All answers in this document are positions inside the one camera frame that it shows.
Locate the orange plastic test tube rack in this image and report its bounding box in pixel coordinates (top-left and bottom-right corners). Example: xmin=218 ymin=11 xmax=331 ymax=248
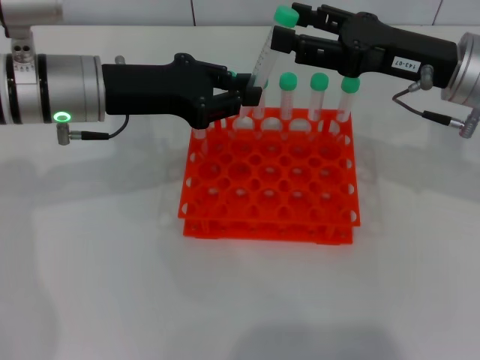
xmin=177 ymin=106 xmax=363 ymax=245

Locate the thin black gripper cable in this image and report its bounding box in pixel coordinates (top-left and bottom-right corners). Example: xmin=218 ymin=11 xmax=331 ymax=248
xmin=391 ymin=84 xmax=466 ymax=127
xmin=73 ymin=114 xmax=131 ymax=141

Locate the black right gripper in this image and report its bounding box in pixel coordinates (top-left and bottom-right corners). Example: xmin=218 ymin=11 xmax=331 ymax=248
xmin=270 ymin=2 xmax=459 ymax=83

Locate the silver right elbow connector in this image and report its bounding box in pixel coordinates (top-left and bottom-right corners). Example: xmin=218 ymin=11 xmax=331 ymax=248
xmin=460 ymin=106 xmax=480 ymax=139

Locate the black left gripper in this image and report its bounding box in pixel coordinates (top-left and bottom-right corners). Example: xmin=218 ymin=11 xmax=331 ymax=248
xmin=101 ymin=52 xmax=263 ymax=130

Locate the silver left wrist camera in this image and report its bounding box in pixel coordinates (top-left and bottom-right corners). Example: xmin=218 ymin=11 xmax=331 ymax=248
xmin=0 ymin=0 xmax=63 ymax=38

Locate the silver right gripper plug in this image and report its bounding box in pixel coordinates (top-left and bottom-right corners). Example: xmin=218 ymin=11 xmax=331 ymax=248
xmin=407 ymin=64 xmax=434 ymax=92

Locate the thin black right gripper cable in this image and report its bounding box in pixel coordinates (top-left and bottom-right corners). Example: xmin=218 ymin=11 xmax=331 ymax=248
xmin=391 ymin=84 xmax=466 ymax=127

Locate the thin black left gripper cable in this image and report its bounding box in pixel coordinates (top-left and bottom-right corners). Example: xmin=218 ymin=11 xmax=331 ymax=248
xmin=73 ymin=114 xmax=131 ymax=141

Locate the silver left elbow connector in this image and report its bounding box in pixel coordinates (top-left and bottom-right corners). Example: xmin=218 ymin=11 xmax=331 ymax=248
xmin=55 ymin=125 xmax=74 ymax=146

